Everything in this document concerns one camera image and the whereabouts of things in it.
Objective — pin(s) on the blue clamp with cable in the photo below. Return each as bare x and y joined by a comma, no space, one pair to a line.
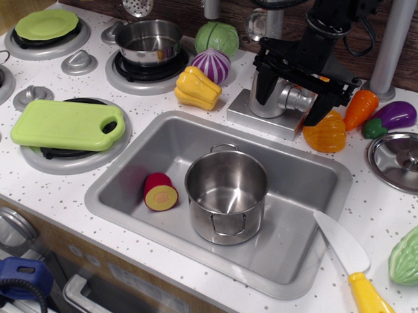
25,279

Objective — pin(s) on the red yellow toy fruit half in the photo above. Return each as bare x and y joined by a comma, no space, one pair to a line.
159,193

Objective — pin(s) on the silver oven knob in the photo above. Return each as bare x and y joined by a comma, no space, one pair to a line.
15,230

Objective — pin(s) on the steel strainer ladle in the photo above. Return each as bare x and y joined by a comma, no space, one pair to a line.
135,8

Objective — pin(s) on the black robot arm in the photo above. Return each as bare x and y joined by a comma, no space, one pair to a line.
332,12

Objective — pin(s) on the orange toy carrot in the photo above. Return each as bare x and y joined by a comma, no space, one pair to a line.
362,105

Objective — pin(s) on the grey pole back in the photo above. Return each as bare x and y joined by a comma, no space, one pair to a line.
211,9

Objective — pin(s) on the silver faucet base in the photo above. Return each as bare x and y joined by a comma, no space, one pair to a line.
270,118

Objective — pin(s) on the steel saucepan on burner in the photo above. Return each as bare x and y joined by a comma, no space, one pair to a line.
149,43

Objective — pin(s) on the purple white toy onion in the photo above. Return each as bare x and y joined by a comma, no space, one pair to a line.
214,64

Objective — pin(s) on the back right stove burner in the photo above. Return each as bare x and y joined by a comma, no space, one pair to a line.
139,80

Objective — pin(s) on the grey metal pole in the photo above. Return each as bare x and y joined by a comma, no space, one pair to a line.
399,21

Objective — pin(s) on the green cutting board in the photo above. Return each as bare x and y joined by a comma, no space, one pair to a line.
69,125

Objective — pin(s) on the green plate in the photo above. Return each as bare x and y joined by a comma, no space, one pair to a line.
46,24

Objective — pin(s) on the green toy bitter gourd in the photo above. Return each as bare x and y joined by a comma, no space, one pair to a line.
403,262

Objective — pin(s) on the white yellow toy knife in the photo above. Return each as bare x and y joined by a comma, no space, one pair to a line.
355,261

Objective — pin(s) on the green toy cabbage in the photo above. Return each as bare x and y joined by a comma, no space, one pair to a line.
218,36

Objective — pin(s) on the silver oven door handle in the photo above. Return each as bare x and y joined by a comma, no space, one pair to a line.
96,296

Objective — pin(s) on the steel pot lid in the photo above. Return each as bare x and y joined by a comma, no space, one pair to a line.
394,159

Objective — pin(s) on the silver faucet spout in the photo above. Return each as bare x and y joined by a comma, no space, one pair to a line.
264,23

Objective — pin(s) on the purple toy eggplant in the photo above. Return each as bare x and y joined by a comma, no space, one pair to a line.
398,114

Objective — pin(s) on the large steel pot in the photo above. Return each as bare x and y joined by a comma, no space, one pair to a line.
227,189

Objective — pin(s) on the silver faucet lever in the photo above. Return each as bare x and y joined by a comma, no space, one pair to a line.
295,98

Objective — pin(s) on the front left stove burner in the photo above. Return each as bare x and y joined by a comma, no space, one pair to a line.
67,162

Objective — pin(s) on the yellow toy pepper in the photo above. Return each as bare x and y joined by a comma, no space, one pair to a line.
194,88

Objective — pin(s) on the stove burner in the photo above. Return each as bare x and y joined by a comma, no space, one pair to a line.
67,162
8,84
37,50
139,80

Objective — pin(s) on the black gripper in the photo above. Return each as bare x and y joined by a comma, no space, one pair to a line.
310,63

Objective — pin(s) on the far left stove burner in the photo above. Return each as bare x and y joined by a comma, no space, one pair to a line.
8,84

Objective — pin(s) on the back left stove burner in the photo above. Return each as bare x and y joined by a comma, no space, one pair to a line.
37,50

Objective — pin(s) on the silver sink basin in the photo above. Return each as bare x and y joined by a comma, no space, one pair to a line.
180,160

